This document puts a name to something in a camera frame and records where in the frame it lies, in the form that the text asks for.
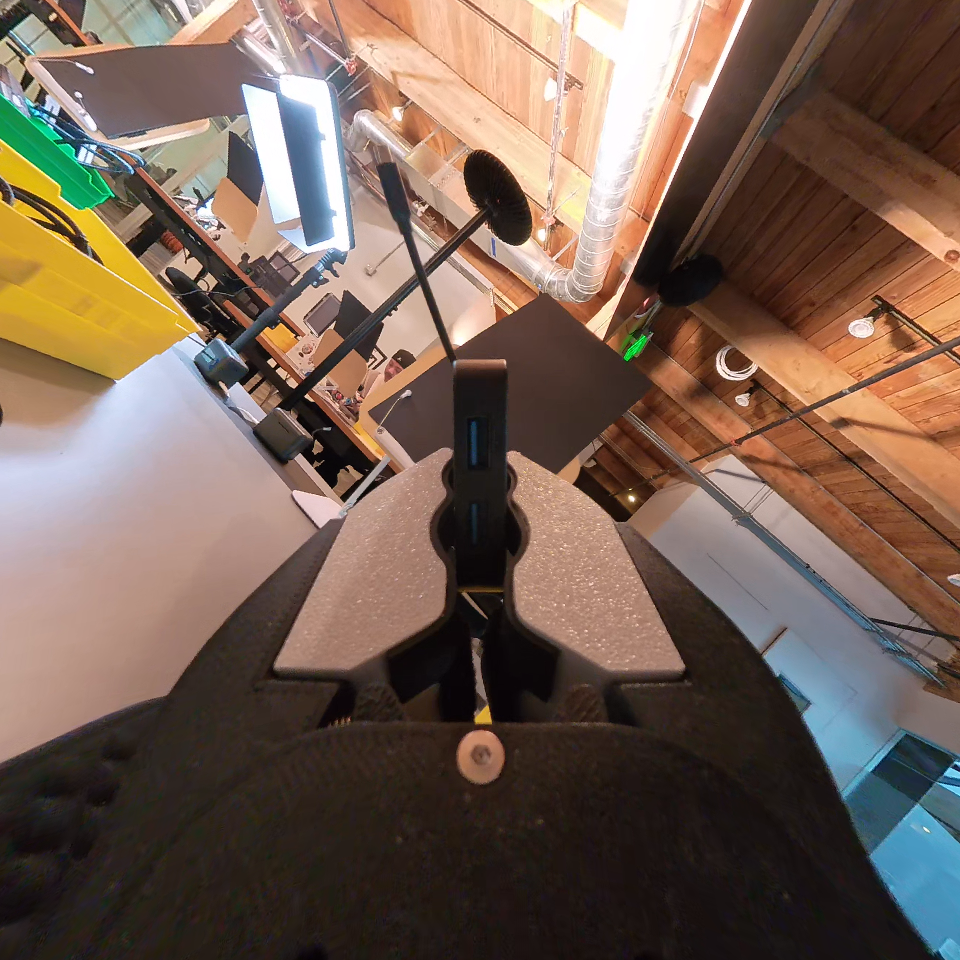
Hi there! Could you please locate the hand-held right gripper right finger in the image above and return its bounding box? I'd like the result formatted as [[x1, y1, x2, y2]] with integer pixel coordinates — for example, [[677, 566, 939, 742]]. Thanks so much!
[[504, 451, 687, 681]]

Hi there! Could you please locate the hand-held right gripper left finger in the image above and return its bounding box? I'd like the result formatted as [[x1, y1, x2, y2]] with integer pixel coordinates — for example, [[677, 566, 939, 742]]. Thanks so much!
[[272, 450, 459, 680]]

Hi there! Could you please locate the yellow plastic bin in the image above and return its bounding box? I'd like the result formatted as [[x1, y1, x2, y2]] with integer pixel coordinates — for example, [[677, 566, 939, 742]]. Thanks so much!
[[0, 138, 140, 264], [0, 202, 200, 380]]

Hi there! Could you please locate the grey table clamp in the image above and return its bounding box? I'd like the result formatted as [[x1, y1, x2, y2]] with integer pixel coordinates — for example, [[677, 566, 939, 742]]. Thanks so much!
[[253, 408, 315, 462], [193, 337, 250, 387]]

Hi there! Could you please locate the large cardboard box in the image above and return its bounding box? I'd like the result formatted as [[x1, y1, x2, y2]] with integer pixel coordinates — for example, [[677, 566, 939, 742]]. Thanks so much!
[[315, 330, 369, 391]]

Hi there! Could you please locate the thin black boom pole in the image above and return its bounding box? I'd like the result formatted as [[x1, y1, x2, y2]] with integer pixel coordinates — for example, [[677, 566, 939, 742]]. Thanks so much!
[[377, 161, 459, 365]]

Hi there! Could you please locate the black swivel chair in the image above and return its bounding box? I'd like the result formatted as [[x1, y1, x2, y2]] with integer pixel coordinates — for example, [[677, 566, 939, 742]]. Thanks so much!
[[165, 266, 219, 331]]

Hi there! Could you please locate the black padded cushion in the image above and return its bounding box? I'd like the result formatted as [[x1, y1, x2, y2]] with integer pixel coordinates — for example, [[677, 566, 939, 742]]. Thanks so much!
[[0, 697, 162, 960]]

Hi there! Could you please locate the long wooden desk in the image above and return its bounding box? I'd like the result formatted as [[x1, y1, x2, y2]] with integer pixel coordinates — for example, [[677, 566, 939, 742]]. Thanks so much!
[[135, 168, 391, 470]]

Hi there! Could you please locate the small cardboard box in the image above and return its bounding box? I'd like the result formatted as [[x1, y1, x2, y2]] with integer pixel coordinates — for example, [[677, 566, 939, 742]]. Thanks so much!
[[212, 131, 265, 243]]

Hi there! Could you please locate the LED light panel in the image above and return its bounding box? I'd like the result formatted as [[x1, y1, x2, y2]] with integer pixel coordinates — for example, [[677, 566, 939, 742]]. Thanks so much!
[[240, 73, 357, 252]]

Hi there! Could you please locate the green plastic bin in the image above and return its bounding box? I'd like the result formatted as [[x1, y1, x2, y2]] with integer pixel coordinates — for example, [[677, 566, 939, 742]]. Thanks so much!
[[0, 93, 114, 211]]

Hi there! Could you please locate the black panel wooden edge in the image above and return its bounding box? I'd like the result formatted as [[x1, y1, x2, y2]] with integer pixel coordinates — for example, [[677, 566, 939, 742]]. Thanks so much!
[[26, 41, 260, 147]]

